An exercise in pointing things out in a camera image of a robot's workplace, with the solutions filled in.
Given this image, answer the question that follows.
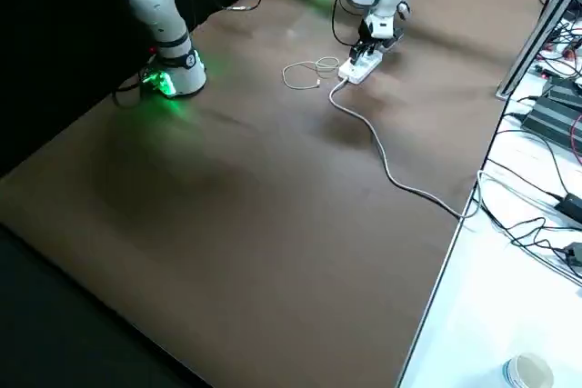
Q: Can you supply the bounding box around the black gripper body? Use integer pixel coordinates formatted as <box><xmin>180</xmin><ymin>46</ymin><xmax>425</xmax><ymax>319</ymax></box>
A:
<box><xmin>360</xmin><ymin>26</ymin><xmax>406</xmax><ymax>52</ymax></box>

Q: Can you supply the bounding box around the white power strip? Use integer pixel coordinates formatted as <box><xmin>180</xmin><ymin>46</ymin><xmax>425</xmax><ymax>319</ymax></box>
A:
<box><xmin>337</xmin><ymin>52</ymin><xmax>384</xmax><ymax>85</ymax></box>

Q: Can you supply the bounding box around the thin white charger cable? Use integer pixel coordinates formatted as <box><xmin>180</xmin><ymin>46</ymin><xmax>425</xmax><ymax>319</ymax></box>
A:
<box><xmin>282</xmin><ymin>56</ymin><xmax>341</xmax><ymax>90</ymax></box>

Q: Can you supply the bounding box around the black power brick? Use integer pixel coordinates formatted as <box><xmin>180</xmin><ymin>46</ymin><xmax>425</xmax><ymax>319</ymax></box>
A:
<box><xmin>520</xmin><ymin>95</ymin><xmax>582</xmax><ymax>153</ymax></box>
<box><xmin>547</xmin><ymin>74</ymin><xmax>582</xmax><ymax>98</ymax></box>

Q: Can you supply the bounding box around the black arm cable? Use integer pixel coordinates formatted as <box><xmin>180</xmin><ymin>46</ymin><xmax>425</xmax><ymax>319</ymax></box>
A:
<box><xmin>330</xmin><ymin>0</ymin><xmax>361</xmax><ymax>47</ymax></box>

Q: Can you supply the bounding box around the white power strip cord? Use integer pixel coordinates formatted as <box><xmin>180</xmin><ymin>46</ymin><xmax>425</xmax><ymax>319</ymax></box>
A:
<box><xmin>328</xmin><ymin>77</ymin><xmax>479</xmax><ymax>219</ymax></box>

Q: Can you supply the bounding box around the silver aluminium frame post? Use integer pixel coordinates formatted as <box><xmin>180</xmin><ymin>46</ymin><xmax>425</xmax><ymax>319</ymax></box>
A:
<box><xmin>495</xmin><ymin>0</ymin><xmax>582</xmax><ymax>101</ymax></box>

